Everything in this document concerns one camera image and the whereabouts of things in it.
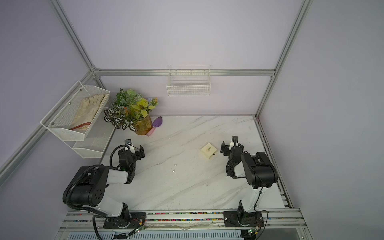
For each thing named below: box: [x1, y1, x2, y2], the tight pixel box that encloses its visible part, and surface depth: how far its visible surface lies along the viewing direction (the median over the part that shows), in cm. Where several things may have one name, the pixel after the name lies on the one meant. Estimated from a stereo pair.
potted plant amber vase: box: [103, 88, 159, 136], surface depth 95 cm
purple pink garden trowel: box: [146, 116, 163, 137], surface depth 117 cm
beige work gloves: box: [69, 93, 109, 131], surface depth 79 cm
